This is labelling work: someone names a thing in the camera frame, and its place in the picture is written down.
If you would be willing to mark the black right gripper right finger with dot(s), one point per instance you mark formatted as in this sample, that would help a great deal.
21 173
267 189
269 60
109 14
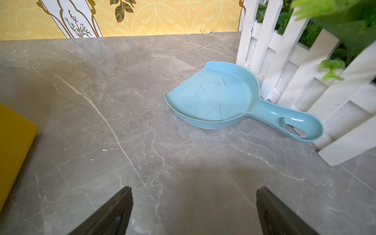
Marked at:
276 218

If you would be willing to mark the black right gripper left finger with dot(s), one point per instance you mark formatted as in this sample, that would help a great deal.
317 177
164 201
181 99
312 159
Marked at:
112 218

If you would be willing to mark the yellow plastic drawer cabinet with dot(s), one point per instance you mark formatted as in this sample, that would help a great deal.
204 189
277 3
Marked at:
17 136

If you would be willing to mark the light blue plastic dustpan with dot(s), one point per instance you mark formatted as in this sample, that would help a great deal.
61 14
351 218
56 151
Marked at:
222 94

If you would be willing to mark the white picket fence planter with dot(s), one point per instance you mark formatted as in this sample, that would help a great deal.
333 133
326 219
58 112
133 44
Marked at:
357 75

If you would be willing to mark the artificial flower bouquet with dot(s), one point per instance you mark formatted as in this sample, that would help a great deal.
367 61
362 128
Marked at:
352 22

